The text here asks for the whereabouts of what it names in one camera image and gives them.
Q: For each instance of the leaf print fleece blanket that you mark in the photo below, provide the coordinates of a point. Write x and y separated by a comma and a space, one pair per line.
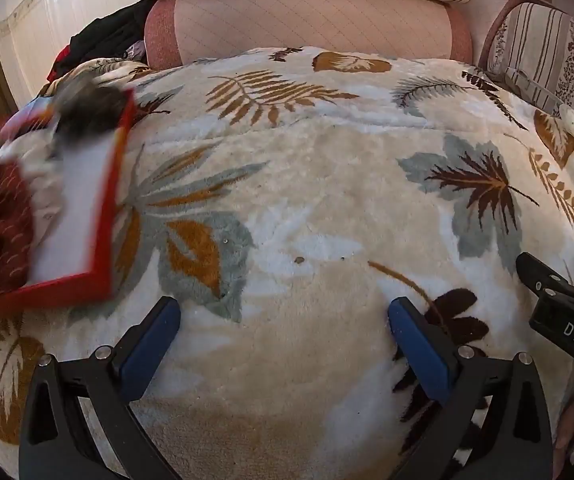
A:
317, 185

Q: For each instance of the small striped floral pillow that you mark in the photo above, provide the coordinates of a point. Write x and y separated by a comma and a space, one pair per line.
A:
542, 45

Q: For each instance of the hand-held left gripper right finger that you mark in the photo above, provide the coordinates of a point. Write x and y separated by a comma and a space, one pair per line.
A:
419, 352

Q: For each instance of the red tray with white base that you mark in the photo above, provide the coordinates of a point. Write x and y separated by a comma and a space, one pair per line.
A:
107, 210

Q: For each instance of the pink quilted pillow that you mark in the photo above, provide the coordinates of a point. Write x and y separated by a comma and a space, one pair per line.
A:
307, 20

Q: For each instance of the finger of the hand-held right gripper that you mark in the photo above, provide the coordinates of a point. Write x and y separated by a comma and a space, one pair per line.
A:
539, 272

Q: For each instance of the black tulle scrunchie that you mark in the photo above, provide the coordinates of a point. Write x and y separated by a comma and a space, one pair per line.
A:
89, 110

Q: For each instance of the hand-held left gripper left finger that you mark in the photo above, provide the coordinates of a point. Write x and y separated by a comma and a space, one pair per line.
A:
149, 350

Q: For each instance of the pile of black clothes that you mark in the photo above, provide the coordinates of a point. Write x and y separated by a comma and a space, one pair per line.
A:
102, 35

